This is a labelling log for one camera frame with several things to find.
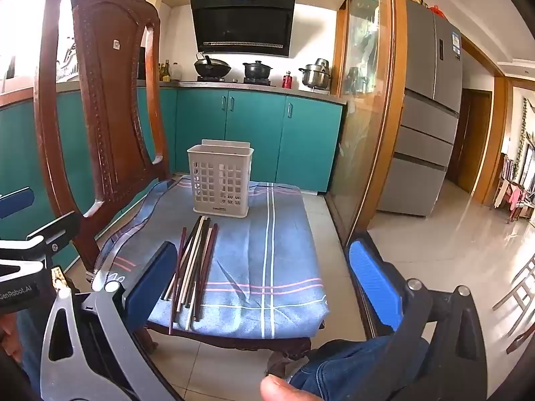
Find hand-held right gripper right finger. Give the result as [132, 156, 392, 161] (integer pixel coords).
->
[348, 231, 488, 401]

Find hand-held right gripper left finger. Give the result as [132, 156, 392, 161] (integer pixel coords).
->
[39, 241, 182, 401]

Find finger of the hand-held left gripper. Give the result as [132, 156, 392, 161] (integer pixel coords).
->
[0, 188, 35, 220]
[26, 211, 83, 256]

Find pile of mixed chopsticks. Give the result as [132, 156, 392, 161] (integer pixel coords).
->
[161, 215, 219, 335]

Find white plastic utensil basket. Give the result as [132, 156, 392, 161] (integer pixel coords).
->
[187, 139, 254, 218]

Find person's right hand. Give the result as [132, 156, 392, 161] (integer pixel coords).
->
[260, 374, 312, 401]

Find person's jeans leg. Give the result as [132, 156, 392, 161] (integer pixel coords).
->
[288, 334, 431, 401]

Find blue plaid cloth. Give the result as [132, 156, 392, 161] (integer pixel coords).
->
[94, 175, 330, 340]

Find carved wooden chair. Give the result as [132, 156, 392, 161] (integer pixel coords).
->
[33, 0, 331, 381]

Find slatted wooden chair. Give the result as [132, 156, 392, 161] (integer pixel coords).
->
[492, 255, 535, 354]

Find clothes on drying rack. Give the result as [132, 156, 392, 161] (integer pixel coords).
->
[495, 154, 535, 224]

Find brown wooden door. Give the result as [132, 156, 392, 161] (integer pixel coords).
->
[457, 89, 493, 195]

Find grey refrigerator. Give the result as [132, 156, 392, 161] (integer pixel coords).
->
[376, 0, 464, 218]

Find wood framed glass door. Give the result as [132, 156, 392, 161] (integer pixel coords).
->
[326, 0, 408, 251]

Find grey kitchen countertop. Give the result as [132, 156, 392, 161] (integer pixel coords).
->
[159, 80, 348, 106]

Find green hanging vine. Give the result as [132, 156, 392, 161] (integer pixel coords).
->
[516, 98, 535, 168]

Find stainless steel pot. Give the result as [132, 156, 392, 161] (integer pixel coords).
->
[298, 58, 334, 89]

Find black wok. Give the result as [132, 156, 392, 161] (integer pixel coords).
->
[193, 52, 232, 79]

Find black gas stove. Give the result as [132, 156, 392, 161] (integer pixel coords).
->
[196, 76, 277, 88]

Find black lidded pot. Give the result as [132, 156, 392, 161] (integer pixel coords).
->
[243, 60, 273, 80]

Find black range hood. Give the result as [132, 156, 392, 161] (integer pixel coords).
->
[190, 0, 296, 58]

